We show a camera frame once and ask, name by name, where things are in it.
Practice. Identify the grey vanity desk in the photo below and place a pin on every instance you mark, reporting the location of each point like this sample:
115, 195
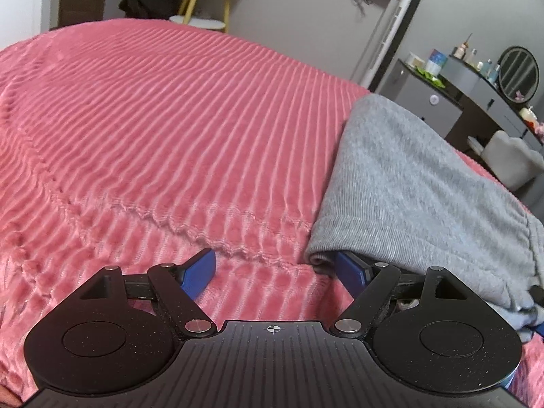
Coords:
484, 110

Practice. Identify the pink ribbed blanket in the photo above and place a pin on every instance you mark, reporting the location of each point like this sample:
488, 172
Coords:
126, 144

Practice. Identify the grey pants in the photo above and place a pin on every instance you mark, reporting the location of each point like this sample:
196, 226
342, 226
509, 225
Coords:
399, 193

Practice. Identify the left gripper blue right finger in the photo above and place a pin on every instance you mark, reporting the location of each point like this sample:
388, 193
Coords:
371, 285

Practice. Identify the round black mirror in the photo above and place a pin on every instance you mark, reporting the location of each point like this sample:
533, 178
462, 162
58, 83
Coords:
519, 75

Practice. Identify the black bag on floor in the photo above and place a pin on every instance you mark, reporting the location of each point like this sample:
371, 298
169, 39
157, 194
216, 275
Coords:
149, 9

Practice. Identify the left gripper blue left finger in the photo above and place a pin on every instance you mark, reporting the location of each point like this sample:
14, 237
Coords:
176, 288

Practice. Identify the white shell chair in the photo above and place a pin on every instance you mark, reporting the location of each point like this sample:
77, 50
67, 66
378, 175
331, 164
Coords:
509, 158

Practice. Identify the grey mini fridge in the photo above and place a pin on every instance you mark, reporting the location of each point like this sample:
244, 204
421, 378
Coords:
409, 89

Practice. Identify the white blue cup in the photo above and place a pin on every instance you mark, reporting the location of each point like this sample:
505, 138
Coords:
435, 62

